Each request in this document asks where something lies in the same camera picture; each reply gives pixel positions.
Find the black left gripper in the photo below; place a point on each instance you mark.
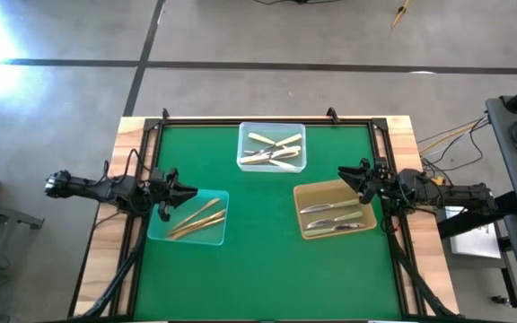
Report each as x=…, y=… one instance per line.
x=156, y=194

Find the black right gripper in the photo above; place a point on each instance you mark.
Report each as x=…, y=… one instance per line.
x=383, y=181

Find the wooden chopsticks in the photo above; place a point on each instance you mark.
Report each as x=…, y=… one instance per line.
x=196, y=214

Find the gold utensil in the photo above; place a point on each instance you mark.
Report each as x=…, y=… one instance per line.
x=198, y=222
x=198, y=229

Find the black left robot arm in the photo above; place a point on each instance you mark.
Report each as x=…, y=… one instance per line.
x=92, y=190

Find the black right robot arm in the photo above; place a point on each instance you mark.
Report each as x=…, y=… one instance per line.
x=447, y=193

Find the teal translucent plastic bin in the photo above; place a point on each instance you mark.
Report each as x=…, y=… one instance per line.
x=209, y=199

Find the orange translucent plastic bin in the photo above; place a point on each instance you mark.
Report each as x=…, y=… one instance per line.
x=303, y=190

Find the black table clamp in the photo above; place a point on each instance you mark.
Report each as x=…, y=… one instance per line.
x=333, y=114
x=165, y=114

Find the clear plastic bin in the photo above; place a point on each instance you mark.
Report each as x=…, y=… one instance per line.
x=245, y=130

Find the white panel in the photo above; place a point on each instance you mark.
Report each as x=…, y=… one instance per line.
x=474, y=242

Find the grey equipment cart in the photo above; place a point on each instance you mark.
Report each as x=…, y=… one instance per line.
x=505, y=152

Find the black aluminium table frame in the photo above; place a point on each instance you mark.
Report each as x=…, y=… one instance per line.
x=265, y=121

